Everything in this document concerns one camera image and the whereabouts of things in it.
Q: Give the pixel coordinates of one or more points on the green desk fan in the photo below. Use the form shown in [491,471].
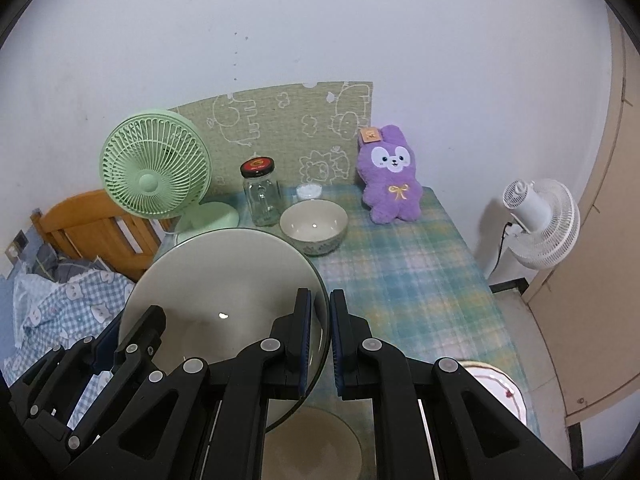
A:
[156,166]

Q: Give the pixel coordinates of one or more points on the white standing fan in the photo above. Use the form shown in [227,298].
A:
[549,221]

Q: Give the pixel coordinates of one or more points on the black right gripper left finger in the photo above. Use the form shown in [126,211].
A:
[208,421]

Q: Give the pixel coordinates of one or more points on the green cartoon wall mat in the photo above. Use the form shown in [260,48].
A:
[309,130]

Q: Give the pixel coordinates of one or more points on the orange wooden chair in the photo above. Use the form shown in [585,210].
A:
[91,225]

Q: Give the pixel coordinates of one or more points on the floral ceramic bowl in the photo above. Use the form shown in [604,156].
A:
[314,227]
[312,444]
[221,291]

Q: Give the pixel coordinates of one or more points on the grey checked cloth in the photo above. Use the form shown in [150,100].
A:
[59,268]

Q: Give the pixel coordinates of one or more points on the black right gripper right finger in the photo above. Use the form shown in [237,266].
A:
[432,420]

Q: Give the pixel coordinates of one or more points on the cotton swab container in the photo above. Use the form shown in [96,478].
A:
[309,191]

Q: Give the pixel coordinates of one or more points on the beige wooden door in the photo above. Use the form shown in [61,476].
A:
[587,308]

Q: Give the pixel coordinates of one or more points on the white plate with red pattern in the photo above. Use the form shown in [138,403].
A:
[500,385]

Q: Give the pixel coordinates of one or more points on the blue checked bear bedding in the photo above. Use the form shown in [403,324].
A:
[48,314]

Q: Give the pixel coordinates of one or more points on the purple plush toy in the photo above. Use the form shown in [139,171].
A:
[387,168]

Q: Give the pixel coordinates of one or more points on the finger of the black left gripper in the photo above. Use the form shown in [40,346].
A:
[56,382]
[131,364]

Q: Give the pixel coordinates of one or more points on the glass jar with black lid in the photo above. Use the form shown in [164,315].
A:
[262,190]

